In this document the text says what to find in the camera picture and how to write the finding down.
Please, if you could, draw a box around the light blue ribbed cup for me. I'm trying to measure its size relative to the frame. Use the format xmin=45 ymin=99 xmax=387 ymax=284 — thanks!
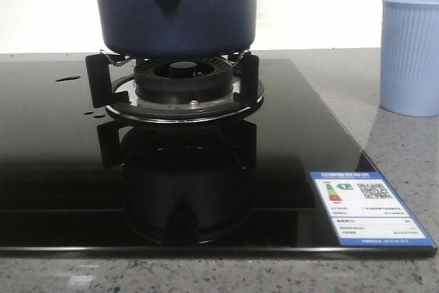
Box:
xmin=380 ymin=0 xmax=438 ymax=117

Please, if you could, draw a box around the black glass gas cooktop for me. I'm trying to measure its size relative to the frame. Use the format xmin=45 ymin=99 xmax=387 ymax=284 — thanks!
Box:
xmin=1 ymin=59 xmax=437 ymax=258

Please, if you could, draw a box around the dark blue cooking pot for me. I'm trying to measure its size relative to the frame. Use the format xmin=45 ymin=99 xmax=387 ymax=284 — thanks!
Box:
xmin=97 ymin=0 xmax=257 ymax=58

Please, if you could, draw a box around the black gas burner head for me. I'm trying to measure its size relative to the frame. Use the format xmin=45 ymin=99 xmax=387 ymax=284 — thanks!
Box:
xmin=134 ymin=57 xmax=233 ymax=104

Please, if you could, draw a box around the blue white energy label sticker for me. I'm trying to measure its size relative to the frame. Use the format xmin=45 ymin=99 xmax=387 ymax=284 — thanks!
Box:
xmin=311 ymin=172 xmax=436 ymax=247

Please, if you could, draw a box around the black pot support grate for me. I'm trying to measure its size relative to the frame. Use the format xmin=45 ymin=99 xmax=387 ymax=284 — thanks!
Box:
xmin=86 ymin=51 xmax=264 ymax=126

